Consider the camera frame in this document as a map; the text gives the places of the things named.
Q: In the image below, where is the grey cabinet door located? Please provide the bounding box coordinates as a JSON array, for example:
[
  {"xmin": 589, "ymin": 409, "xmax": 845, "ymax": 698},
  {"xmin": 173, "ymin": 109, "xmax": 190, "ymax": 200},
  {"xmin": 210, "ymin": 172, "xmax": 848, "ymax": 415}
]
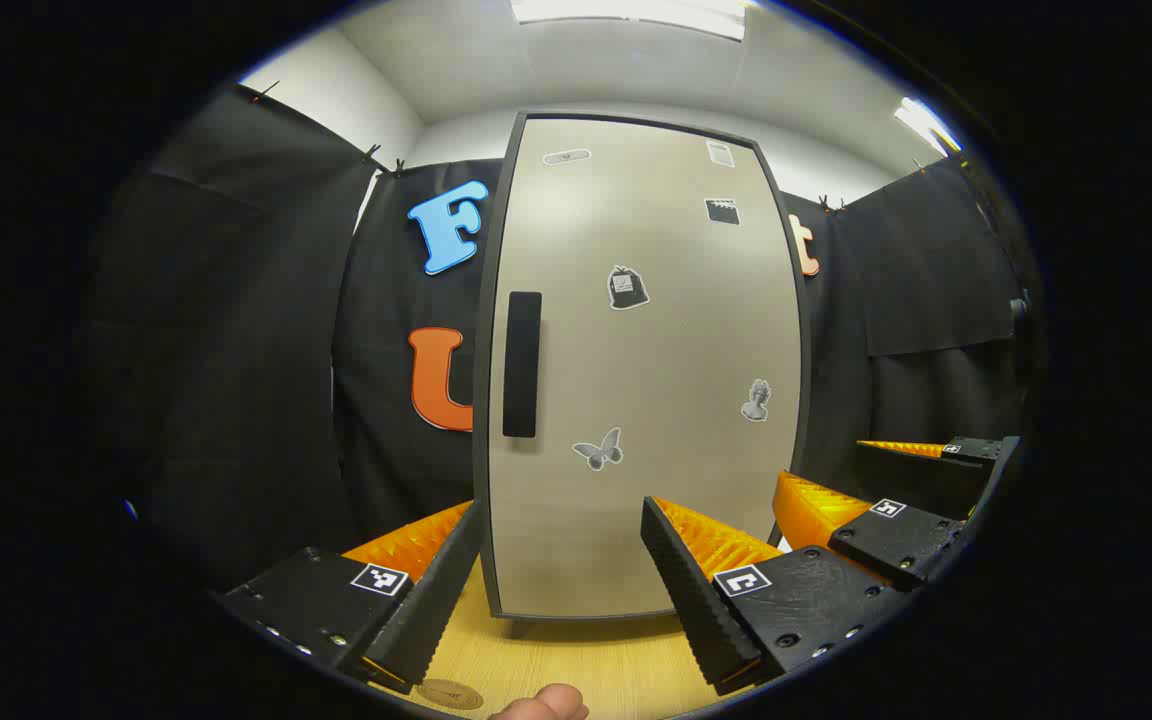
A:
[{"xmin": 486, "ymin": 115, "xmax": 805, "ymax": 621}]

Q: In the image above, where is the black door handle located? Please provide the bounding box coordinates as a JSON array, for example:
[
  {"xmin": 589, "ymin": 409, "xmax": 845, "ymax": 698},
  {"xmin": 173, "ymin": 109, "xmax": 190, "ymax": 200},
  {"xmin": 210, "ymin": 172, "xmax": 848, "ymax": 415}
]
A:
[{"xmin": 502, "ymin": 291, "xmax": 544, "ymax": 439}]

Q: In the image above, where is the round wooden coaster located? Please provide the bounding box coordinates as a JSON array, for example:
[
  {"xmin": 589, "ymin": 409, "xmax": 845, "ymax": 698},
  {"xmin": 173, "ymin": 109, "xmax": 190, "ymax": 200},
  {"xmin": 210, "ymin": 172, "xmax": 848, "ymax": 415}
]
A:
[{"xmin": 416, "ymin": 679, "xmax": 485, "ymax": 712}]

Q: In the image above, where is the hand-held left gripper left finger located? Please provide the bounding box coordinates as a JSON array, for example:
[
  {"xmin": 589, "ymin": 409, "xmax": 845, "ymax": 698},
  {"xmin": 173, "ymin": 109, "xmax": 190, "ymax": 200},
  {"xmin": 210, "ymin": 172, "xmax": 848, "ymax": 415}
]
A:
[{"xmin": 214, "ymin": 500, "xmax": 486, "ymax": 696}]

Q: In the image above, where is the ceiling light panel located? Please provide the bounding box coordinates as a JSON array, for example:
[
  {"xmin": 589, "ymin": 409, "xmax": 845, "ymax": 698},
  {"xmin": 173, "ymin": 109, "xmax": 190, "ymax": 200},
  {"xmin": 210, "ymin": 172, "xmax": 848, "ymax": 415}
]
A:
[
  {"xmin": 511, "ymin": 0, "xmax": 747, "ymax": 41},
  {"xmin": 894, "ymin": 97, "xmax": 962, "ymax": 156}
]

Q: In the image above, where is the dark grey cabinet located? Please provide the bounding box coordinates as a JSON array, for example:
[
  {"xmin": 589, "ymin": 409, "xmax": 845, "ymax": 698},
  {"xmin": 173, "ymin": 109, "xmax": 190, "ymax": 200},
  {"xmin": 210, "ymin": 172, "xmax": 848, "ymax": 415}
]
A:
[{"xmin": 472, "ymin": 110, "xmax": 815, "ymax": 641}]

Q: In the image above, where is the black backdrop cloth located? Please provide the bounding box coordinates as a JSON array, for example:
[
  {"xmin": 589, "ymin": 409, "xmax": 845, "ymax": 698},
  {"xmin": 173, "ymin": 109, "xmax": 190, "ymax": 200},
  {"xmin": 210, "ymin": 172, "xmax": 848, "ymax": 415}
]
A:
[{"xmin": 86, "ymin": 85, "xmax": 1032, "ymax": 561}]

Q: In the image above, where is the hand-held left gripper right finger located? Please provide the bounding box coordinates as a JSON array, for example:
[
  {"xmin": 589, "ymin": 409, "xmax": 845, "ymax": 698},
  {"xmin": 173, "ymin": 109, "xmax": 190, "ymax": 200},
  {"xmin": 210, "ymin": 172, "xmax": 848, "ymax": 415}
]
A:
[{"xmin": 640, "ymin": 496, "xmax": 902, "ymax": 699}]

